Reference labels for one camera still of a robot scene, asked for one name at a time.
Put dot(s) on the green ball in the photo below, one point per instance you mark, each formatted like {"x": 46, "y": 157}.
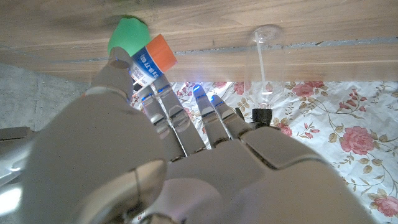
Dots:
{"x": 129, "y": 34}

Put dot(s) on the floral backdrop cloth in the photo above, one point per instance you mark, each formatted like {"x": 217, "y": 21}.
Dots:
{"x": 342, "y": 124}

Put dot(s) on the orange glue stick body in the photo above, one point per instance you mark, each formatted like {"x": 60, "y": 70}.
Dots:
{"x": 146, "y": 67}

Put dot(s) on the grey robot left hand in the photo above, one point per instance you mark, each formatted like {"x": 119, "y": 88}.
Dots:
{"x": 124, "y": 155}

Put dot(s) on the clear spray bottle black head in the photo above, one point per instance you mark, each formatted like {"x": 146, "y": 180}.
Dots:
{"x": 262, "y": 115}

